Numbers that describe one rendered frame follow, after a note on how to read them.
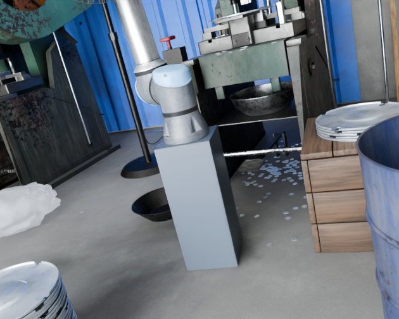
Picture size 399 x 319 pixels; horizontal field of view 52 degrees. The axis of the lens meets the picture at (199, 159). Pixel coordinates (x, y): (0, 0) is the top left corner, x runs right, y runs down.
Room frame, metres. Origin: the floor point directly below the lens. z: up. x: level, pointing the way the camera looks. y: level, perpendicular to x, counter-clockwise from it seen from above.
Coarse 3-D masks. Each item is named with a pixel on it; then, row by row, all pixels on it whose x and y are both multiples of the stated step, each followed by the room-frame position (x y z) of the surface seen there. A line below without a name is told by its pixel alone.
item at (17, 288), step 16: (0, 272) 1.04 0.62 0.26; (16, 272) 1.02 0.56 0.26; (32, 272) 0.99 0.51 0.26; (48, 272) 0.97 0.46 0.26; (0, 288) 0.94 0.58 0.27; (16, 288) 0.92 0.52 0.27; (32, 288) 0.91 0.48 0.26; (48, 288) 0.89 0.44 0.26; (0, 304) 0.86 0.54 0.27; (16, 304) 0.85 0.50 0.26; (32, 304) 0.84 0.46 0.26
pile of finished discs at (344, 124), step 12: (336, 108) 1.42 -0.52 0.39; (348, 108) 1.40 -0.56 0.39; (360, 108) 1.36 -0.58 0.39; (372, 108) 1.33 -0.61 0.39; (384, 108) 1.30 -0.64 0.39; (396, 108) 1.26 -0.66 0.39; (324, 120) 1.32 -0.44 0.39; (336, 120) 1.29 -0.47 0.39; (348, 120) 1.25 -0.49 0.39; (360, 120) 1.22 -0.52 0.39; (372, 120) 1.20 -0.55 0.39; (324, 132) 1.24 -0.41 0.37; (336, 132) 1.20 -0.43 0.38; (348, 132) 1.16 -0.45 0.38; (360, 132) 1.15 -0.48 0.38
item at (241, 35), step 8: (240, 16) 1.72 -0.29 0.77; (248, 16) 1.84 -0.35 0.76; (232, 24) 1.87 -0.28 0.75; (240, 24) 1.85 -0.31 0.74; (248, 24) 1.84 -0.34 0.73; (232, 32) 1.87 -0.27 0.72; (240, 32) 1.86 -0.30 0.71; (248, 32) 1.84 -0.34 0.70; (232, 40) 1.87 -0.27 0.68; (240, 40) 1.86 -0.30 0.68; (248, 40) 1.83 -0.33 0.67
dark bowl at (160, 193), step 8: (152, 192) 1.90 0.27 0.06; (160, 192) 1.90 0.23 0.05; (136, 200) 1.83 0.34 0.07; (144, 200) 1.85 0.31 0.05; (152, 200) 1.87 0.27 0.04; (160, 200) 1.87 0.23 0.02; (136, 208) 1.77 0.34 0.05; (144, 208) 1.81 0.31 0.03; (152, 208) 1.83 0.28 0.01; (160, 208) 1.82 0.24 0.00; (168, 208) 1.80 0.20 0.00; (144, 216) 1.67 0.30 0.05; (152, 216) 1.64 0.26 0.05; (160, 216) 1.64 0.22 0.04; (168, 216) 1.66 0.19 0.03
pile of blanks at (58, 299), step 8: (56, 288) 0.89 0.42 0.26; (64, 288) 0.94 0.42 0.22; (48, 296) 0.87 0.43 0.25; (56, 296) 0.89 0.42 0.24; (64, 296) 0.92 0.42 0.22; (40, 304) 0.84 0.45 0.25; (48, 304) 0.85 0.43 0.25; (56, 304) 0.87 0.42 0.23; (64, 304) 0.91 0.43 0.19; (32, 312) 0.81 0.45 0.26; (40, 312) 0.83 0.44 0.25; (48, 312) 0.84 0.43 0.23; (56, 312) 0.86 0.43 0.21; (64, 312) 0.89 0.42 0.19; (72, 312) 0.95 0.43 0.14
